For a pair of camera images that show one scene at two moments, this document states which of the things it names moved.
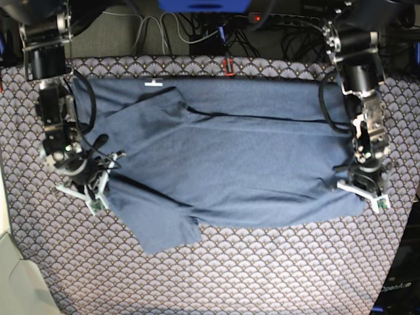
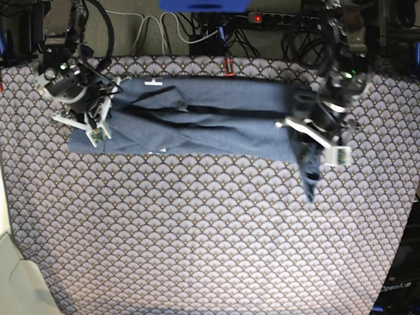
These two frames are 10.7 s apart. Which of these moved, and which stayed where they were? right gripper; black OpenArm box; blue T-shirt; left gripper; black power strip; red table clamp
Moved: left gripper; blue T-shirt; right gripper
Stayed: black power strip; black OpenArm box; red table clamp
